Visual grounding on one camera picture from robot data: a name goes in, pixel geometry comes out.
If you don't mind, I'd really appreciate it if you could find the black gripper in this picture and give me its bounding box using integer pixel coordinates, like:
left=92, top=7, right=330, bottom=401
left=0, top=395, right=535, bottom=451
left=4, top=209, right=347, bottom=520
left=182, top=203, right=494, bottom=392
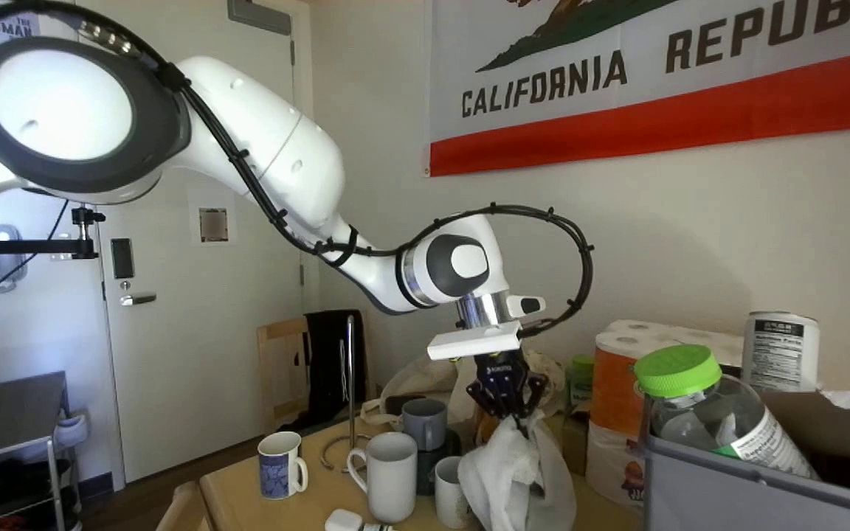
left=467, top=350, right=545, bottom=430

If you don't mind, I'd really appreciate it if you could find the green bottle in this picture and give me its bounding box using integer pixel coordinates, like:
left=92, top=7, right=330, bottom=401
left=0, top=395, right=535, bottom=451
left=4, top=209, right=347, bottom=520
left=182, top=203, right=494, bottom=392
left=567, top=353, right=595, bottom=415

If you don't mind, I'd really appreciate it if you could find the grey-blue mug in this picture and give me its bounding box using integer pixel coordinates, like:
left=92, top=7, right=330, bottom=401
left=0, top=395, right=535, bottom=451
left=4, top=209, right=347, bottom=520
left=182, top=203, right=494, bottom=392
left=399, top=395, right=452, bottom=455

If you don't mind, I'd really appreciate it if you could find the orange toilet paper pack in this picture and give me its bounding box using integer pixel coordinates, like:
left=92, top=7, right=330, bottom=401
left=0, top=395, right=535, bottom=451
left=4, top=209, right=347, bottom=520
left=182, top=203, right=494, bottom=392
left=585, top=316, right=746, bottom=514

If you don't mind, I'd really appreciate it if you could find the cream canvas tote bag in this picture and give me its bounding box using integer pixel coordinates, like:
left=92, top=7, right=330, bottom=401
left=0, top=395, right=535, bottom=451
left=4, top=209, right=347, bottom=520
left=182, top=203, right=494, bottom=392
left=358, top=339, right=579, bottom=474

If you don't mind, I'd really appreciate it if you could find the small white mug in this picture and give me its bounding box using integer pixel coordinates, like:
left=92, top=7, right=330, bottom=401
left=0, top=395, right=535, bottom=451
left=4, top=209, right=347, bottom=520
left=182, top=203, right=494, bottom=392
left=432, top=455, right=479, bottom=531

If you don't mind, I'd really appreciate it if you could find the large plain white mug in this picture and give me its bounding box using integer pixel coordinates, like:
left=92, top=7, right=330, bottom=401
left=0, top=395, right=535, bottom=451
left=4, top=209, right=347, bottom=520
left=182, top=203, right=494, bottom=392
left=344, top=430, right=418, bottom=524

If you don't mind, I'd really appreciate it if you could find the clear jar with green lid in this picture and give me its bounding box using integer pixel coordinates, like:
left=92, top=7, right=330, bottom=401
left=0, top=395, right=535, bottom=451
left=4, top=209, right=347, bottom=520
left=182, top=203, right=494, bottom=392
left=631, top=343, right=821, bottom=482

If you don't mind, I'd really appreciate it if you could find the brown cardboard sheet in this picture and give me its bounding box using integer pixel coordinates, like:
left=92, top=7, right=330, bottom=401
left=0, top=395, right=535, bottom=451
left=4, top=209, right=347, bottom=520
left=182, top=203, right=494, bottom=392
left=257, top=316, right=312, bottom=430

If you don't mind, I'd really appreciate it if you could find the white mug with blue print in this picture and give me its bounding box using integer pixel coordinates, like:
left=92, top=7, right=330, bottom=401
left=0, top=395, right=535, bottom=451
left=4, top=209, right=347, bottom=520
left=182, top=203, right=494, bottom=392
left=254, top=427, right=312, bottom=501

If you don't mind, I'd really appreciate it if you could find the grey storage bin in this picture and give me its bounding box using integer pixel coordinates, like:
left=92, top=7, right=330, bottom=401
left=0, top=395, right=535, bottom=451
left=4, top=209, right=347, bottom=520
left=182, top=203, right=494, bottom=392
left=641, top=386, right=850, bottom=531

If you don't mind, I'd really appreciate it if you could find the white canister with black label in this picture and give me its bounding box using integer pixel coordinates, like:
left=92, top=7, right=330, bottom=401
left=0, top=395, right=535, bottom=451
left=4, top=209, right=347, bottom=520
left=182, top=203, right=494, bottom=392
left=740, top=306, right=823, bottom=395

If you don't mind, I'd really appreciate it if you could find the California Republic flag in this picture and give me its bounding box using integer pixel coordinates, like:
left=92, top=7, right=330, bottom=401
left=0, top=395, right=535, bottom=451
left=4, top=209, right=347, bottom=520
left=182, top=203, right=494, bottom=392
left=429, top=0, right=850, bottom=179

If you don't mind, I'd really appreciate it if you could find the white door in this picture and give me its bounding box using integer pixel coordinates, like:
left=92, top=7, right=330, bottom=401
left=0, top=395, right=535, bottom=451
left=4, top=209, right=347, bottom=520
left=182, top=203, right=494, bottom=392
left=79, top=0, right=315, bottom=483

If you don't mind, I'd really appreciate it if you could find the small photo on door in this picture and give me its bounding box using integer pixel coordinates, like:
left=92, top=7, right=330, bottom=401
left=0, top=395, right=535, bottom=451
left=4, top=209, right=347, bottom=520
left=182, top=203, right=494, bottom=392
left=198, top=206, right=232, bottom=249

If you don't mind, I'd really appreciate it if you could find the black door lock pad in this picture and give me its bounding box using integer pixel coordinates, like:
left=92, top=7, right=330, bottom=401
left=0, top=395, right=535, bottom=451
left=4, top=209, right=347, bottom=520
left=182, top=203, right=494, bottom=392
left=110, top=237, right=135, bottom=280

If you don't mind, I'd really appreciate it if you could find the grey door closer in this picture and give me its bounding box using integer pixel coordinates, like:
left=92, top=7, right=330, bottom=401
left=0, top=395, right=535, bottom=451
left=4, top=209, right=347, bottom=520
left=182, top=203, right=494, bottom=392
left=228, top=0, right=296, bottom=38

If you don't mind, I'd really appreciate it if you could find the grey metal cart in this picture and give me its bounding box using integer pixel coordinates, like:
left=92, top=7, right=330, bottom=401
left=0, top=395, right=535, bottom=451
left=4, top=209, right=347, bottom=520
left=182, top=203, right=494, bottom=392
left=0, top=368, right=89, bottom=531

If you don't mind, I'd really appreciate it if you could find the black clamp bar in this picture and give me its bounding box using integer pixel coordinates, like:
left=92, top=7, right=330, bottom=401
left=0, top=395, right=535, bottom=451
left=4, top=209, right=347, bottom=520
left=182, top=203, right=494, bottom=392
left=0, top=200, right=110, bottom=262

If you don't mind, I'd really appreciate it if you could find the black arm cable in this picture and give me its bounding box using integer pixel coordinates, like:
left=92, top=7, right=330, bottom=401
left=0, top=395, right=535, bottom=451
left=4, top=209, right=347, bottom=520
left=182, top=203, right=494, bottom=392
left=0, top=0, right=595, bottom=343

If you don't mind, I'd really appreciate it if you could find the silver door handle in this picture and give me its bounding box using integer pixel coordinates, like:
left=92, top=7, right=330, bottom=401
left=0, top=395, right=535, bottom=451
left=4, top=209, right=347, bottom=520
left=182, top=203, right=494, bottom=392
left=114, top=288, right=159, bottom=311

